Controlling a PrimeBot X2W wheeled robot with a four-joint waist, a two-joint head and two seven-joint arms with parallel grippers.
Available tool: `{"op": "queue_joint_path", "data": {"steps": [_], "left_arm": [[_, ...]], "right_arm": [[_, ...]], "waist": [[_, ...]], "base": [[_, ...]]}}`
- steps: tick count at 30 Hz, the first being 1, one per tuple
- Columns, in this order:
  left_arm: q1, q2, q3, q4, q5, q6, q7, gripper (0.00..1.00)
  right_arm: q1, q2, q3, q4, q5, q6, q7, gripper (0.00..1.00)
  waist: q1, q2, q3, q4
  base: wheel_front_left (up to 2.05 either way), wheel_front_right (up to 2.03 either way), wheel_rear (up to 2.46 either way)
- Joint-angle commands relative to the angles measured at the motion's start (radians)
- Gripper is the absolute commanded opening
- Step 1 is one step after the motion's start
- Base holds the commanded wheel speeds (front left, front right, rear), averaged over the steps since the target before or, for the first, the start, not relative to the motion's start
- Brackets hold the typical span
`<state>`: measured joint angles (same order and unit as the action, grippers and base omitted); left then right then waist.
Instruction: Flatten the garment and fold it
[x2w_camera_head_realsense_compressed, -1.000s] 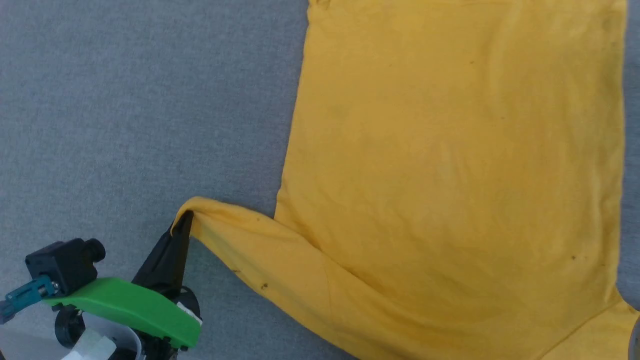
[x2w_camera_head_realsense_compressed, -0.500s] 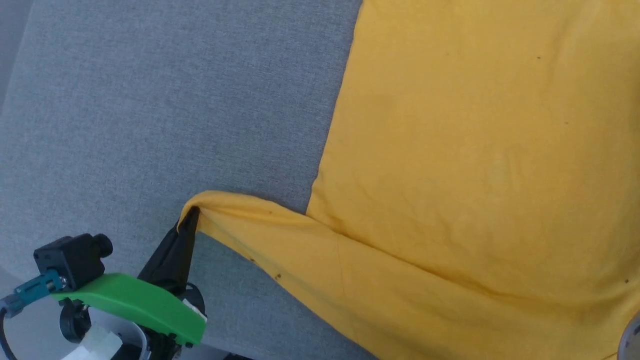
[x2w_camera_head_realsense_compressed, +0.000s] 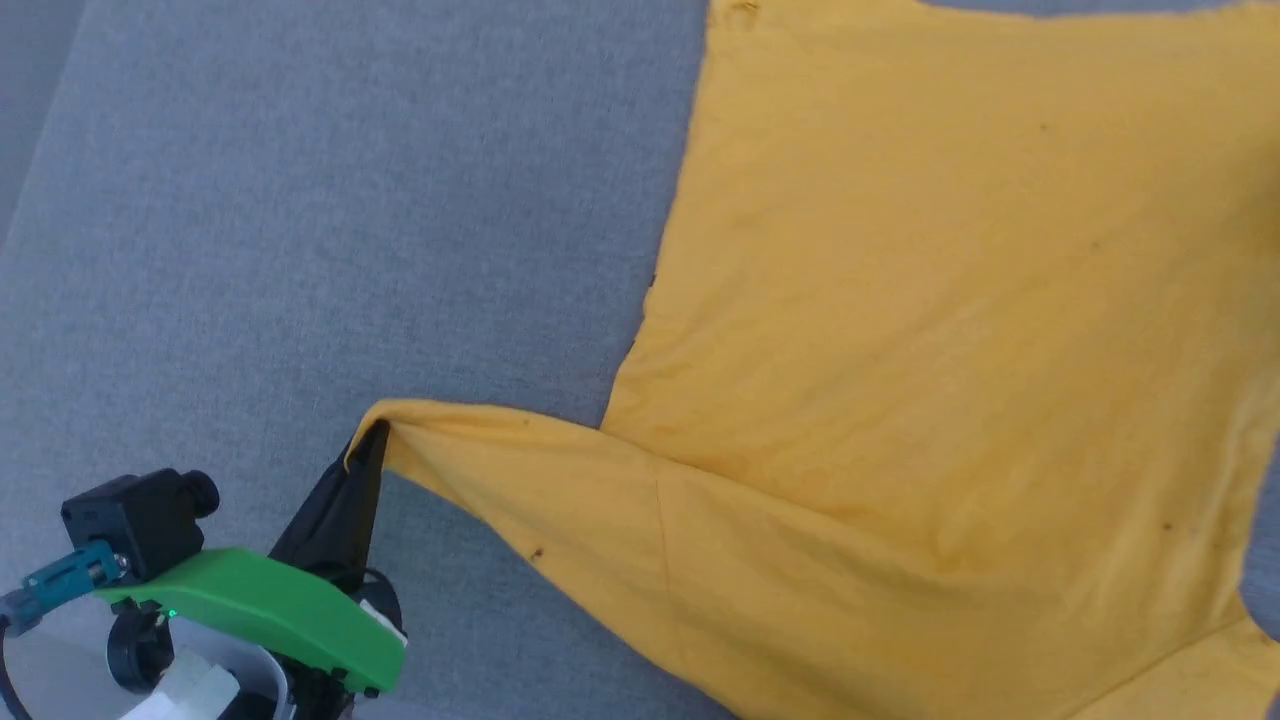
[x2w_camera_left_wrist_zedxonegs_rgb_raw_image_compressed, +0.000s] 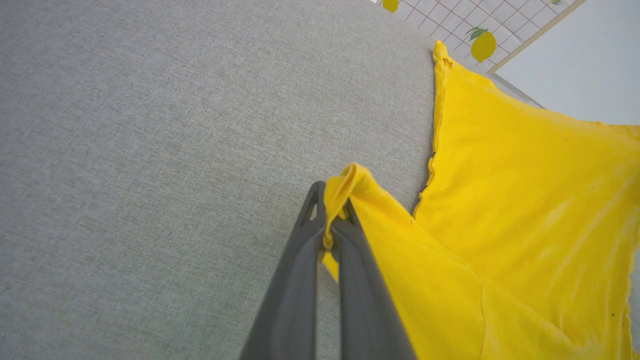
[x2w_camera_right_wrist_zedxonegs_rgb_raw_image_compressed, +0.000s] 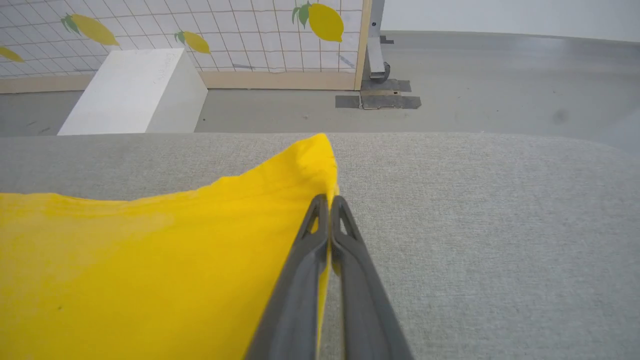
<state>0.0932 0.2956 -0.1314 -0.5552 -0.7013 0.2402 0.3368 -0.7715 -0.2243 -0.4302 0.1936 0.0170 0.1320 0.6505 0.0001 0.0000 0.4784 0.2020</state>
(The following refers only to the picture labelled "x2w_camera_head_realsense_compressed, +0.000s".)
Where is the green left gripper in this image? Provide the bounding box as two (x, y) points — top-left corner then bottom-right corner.
(95, 420), (408, 696)

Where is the yellow cotton garment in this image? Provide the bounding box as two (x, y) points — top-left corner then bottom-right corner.
(345, 0), (1280, 720)

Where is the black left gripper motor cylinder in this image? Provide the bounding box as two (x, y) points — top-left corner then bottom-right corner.
(105, 600), (178, 694)

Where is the left camera cable teal plug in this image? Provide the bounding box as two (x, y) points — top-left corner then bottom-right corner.
(0, 540), (131, 720)

